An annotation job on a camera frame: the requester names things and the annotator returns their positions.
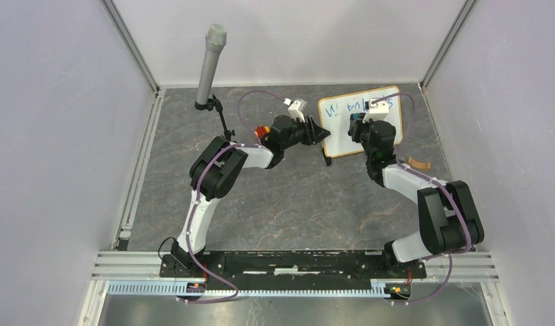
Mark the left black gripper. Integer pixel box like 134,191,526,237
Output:
281,115,331,151

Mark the white whiteboard with wooden frame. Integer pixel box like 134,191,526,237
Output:
318,86,399,158

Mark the blue whiteboard eraser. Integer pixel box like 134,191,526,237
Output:
350,113,365,121

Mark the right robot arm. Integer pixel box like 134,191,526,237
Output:
348,113,484,277

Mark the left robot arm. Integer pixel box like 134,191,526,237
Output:
160,115,331,277

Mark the colourful toy brick car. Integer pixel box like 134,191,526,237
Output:
254,126,270,140

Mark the curved wooden piece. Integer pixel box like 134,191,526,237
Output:
407,156,432,172

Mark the black microphone tripod stand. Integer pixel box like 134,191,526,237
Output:
206,94,235,141

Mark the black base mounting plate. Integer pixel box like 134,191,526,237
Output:
160,250,427,292

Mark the grey microphone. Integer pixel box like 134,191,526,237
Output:
194,24,227,111

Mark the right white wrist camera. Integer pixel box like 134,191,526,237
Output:
363,99,389,123

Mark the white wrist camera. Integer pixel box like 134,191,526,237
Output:
283,98,307,122
363,99,389,123

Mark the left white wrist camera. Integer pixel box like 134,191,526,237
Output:
283,98,307,122

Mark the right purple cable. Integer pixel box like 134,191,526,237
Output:
372,93,473,307

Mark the purple cable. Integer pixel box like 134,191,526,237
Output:
372,93,473,307
177,90,289,305

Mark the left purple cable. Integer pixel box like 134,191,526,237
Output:
177,90,289,305

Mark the aluminium frame rail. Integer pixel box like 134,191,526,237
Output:
92,251,500,283

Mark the slotted cable duct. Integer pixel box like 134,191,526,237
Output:
107,280,411,299

